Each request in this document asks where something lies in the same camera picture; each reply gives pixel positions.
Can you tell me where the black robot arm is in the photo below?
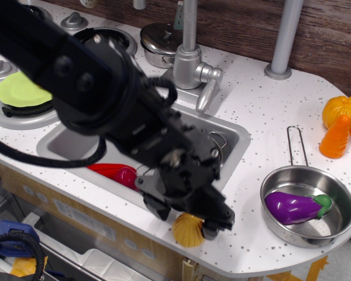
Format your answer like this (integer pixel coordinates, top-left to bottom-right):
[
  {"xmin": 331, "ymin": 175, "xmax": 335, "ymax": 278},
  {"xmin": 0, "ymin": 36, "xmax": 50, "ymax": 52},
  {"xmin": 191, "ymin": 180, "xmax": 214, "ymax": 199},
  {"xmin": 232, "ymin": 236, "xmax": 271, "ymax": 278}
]
[{"xmin": 0, "ymin": 1, "xmax": 235, "ymax": 240}]

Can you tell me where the grey stove burner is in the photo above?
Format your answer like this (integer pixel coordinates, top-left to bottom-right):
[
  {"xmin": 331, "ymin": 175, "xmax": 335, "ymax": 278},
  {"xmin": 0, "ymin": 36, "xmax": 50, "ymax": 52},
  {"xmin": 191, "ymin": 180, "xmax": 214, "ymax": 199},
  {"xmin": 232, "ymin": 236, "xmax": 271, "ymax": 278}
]
[{"xmin": 0, "ymin": 101, "xmax": 59, "ymax": 130}]

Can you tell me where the orange toy carrot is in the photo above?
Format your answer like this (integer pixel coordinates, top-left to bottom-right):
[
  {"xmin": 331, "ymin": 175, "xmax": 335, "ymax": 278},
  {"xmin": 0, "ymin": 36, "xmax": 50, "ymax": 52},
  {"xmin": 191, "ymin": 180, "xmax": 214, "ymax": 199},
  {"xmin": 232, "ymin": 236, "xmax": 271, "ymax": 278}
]
[{"xmin": 319, "ymin": 115, "xmax": 350, "ymax": 159}]

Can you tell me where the grey rear stove knob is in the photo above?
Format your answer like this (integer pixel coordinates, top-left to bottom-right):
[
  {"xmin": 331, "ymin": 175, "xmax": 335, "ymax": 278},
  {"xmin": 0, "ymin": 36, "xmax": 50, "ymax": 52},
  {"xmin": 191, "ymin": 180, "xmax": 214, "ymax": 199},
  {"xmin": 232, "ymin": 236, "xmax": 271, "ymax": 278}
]
[{"xmin": 60, "ymin": 12, "xmax": 88, "ymax": 31}]

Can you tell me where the steel pot in sink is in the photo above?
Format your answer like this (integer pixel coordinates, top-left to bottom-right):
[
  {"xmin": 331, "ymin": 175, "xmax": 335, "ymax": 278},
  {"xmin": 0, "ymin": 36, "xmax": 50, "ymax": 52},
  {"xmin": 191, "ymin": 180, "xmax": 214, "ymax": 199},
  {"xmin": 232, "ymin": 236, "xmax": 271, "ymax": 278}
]
[{"xmin": 140, "ymin": 131, "xmax": 228, "ymax": 176}]

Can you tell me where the yellow toy corn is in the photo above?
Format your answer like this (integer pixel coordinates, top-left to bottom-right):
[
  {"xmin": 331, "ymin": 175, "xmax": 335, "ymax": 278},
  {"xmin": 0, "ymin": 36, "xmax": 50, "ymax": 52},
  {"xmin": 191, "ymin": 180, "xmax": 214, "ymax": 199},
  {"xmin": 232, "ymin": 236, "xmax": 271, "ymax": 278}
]
[{"xmin": 171, "ymin": 213, "xmax": 205, "ymax": 248}]

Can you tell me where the grey toy sink basin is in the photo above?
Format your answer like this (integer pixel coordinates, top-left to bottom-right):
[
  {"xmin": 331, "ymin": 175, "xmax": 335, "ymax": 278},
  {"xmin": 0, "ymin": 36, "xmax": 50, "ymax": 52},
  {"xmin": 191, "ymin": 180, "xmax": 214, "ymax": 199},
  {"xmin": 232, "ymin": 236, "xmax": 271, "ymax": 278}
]
[{"xmin": 36, "ymin": 104, "xmax": 250, "ymax": 208}]

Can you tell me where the black braided cable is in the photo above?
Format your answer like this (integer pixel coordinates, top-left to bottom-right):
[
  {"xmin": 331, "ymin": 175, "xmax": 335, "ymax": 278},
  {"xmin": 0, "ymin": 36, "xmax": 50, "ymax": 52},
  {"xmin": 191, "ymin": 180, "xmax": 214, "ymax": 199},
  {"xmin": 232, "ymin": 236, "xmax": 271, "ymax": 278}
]
[{"xmin": 0, "ymin": 131, "xmax": 107, "ymax": 169}]

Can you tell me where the red toy pepper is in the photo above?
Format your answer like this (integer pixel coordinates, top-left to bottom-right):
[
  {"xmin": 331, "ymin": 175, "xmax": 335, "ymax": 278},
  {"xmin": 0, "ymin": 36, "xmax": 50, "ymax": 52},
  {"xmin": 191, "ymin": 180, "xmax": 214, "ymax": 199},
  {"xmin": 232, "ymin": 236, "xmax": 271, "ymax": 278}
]
[{"xmin": 87, "ymin": 163, "xmax": 139, "ymax": 192}]

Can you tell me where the grey support pole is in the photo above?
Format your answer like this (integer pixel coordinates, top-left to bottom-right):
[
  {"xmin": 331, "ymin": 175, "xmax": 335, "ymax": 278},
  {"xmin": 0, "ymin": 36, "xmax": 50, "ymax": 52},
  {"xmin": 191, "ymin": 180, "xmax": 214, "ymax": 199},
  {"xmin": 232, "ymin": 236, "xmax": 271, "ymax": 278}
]
[{"xmin": 264, "ymin": 0, "xmax": 304, "ymax": 80}]

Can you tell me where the blue clamp tool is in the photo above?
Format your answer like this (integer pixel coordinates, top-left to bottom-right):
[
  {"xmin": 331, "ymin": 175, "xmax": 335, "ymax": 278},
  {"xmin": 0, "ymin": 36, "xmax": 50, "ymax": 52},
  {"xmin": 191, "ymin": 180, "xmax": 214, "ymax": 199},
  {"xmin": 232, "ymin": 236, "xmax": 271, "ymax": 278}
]
[{"xmin": 0, "ymin": 220, "xmax": 40, "ymax": 258}]

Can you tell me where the purple toy eggplant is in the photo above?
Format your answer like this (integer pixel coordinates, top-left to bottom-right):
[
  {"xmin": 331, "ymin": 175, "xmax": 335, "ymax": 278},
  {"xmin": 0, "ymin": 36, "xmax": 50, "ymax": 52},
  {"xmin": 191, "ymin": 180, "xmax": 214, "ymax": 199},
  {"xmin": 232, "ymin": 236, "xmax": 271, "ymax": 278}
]
[{"xmin": 264, "ymin": 192, "xmax": 333, "ymax": 225}]

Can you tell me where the grey stove knob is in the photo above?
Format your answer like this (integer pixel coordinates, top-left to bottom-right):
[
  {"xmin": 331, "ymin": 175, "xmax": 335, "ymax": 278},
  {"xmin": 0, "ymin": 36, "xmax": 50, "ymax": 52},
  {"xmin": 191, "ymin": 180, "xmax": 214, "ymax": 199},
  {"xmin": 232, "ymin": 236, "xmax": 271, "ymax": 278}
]
[
  {"xmin": 0, "ymin": 60, "xmax": 18, "ymax": 81},
  {"xmin": 60, "ymin": 12, "xmax": 88, "ymax": 31}
]

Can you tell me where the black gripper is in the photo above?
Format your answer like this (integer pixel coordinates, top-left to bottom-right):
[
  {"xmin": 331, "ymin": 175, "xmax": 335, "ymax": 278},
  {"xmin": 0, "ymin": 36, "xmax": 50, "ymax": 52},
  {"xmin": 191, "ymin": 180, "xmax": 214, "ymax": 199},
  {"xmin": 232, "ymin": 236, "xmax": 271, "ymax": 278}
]
[{"xmin": 134, "ymin": 128, "xmax": 236, "ymax": 241}]

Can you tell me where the orange toy pumpkin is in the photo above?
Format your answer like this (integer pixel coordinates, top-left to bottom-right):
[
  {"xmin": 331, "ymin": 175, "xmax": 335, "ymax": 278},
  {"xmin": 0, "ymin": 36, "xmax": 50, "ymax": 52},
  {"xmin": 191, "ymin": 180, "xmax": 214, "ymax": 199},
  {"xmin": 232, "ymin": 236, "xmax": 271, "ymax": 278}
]
[{"xmin": 322, "ymin": 96, "xmax": 351, "ymax": 135}]

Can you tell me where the steel frying pan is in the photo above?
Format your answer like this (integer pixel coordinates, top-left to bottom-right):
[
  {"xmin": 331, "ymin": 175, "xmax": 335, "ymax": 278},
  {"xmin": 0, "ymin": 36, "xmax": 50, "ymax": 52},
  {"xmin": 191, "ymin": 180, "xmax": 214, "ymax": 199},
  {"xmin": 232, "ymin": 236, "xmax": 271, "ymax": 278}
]
[{"xmin": 260, "ymin": 125, "xmax": 351, "ymax": 249}]

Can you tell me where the silver toy faucet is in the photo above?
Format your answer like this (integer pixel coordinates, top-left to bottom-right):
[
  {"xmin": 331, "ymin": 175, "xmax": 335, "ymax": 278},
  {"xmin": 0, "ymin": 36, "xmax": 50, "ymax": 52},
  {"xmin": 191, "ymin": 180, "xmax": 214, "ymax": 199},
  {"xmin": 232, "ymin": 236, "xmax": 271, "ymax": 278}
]
[{"xmin": 164, "ymin": 1, "xmax": 223, "ymax": 112}]

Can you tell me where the green toy plate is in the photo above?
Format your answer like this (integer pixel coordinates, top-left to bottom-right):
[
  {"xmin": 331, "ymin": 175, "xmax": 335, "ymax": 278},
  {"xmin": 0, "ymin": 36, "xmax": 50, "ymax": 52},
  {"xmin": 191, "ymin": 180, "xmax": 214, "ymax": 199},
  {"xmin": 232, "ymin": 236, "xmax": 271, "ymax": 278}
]
[{"xmin": 0, "ymin": 71, "xmax": 53, "ymax": 108}]

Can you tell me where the lidded steel pot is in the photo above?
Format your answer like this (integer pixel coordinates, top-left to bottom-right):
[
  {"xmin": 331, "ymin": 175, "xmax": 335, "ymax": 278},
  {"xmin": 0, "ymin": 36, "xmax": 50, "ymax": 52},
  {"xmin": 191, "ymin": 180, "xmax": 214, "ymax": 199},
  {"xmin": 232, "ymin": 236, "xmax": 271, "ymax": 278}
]
[{"xmin": 140, "ymin": 23, "xmax": 183, "ymax": 68}]

